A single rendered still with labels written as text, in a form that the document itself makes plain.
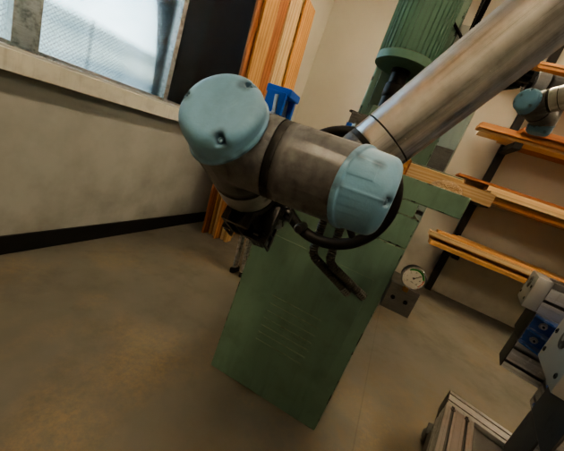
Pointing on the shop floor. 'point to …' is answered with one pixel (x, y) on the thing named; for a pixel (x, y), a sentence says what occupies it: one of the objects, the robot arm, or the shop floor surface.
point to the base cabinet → (300, 319)
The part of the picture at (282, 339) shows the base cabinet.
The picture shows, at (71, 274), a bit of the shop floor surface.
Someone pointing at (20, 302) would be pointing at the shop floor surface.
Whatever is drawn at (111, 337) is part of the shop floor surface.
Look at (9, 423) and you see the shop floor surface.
